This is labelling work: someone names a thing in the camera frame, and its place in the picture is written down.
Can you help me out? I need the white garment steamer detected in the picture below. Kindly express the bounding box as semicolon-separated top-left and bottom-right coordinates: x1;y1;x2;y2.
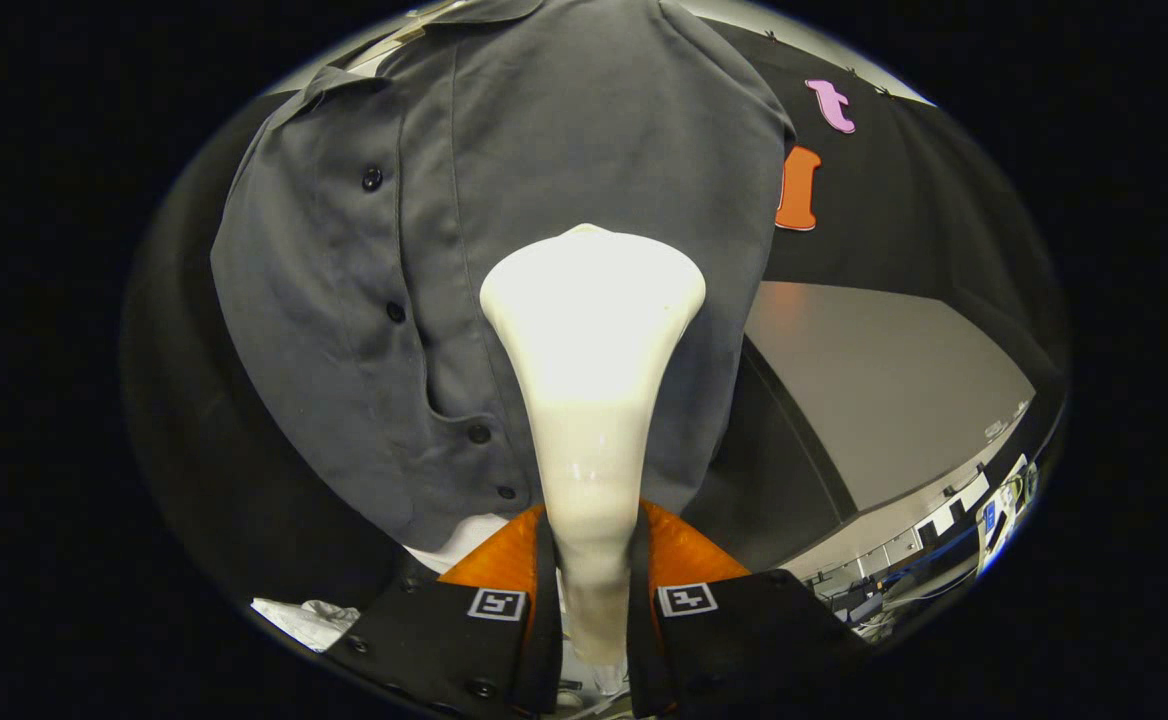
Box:
479;223;707;669

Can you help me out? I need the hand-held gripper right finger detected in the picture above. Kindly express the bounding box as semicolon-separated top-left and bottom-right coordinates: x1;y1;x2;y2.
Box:
627;500;871;717

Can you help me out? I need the grey cabinet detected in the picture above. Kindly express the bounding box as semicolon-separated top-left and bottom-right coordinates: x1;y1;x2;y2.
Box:
744;281;1037;583

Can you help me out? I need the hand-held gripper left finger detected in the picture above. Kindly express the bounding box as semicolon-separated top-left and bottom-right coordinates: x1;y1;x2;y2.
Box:
324;503;563;719

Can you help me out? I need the grey button shirt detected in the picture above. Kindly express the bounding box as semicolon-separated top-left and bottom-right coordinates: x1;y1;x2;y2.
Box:
210;0;797;551

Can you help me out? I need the white crumpled cloth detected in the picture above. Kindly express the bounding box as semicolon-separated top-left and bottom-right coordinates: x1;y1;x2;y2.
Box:
249;598;361;653

